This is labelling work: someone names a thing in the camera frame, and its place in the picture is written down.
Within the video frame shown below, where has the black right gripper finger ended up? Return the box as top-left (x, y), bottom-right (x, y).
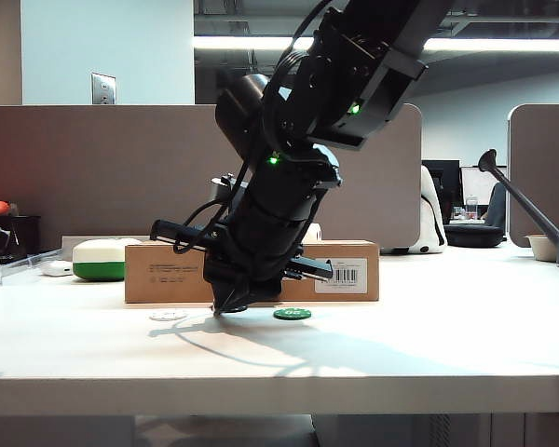
top-left (222, 278), bottom-right (281, 313)
top-left (208, 278), bottom-right (238, 317)

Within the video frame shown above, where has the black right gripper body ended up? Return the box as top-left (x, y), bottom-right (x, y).
top-left (148, 217), bottom-right (335, 286)

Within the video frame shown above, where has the green poker chip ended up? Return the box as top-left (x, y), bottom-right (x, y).
top-left (273, 306), bottom-right (312, 321)

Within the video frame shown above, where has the brown cardboard box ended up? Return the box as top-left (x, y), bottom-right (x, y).
top-left (124, 239), bottom-right (381, 304)

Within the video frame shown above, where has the white poker chip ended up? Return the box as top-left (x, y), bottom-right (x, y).
top-left (149, 309), bottom-right (189, 322)

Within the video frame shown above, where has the green and white case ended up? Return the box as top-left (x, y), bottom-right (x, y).
top-left (72, 237), bottom-right (143, 282)

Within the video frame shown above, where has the small white earbud case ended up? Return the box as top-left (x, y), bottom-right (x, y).
top-left (41, 260), bottom-right (75, 278)

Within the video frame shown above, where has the wide grey desk partition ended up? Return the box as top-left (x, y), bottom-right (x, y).
top-left (0, 104), bottom-right (424, 252)

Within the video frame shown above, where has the white and black plush toy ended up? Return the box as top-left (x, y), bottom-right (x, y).
top-left (382, 165), bottom-right (449, 255)

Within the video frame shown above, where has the clear acrylic plate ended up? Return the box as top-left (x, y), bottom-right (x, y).
top-left (2, 249), bottom-right (64, 280)

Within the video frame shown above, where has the black container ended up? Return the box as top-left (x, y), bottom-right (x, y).
top-left (0, 214), bottom-right (43, 264)

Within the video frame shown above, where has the black computer monitor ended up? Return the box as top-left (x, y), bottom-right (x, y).
top-left (422, 159), bottom-right (462, 224)

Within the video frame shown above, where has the black oval zip case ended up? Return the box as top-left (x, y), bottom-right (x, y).
top-left (444, 224), bottom-right (507, 249)

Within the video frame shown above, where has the monitor with white screen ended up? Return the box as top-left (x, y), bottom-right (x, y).
top-left (460, 166), bottom-right (509, 207)

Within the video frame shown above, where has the seated person in background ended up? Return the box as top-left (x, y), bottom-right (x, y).
top-left (484, 181), bottom-right (509, 228)

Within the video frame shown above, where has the white paper bowl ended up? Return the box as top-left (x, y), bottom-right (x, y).
top-left (525, 234), bottom-right (559, 263)

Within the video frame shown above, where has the narrow grey desk partition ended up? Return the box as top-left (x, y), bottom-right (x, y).
top-left (508, 103), bottom-right (559, 248)

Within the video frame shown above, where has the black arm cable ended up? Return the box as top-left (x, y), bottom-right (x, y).
top-left (172, 157), bottom-right (257, 255)

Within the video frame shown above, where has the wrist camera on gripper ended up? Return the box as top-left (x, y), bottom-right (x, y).
top-left (210, 172), bottom-right (243, 206)

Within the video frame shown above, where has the silver wall switch plate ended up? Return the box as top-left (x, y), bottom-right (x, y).
top-left (91, 72), bottom-right (118, 105)

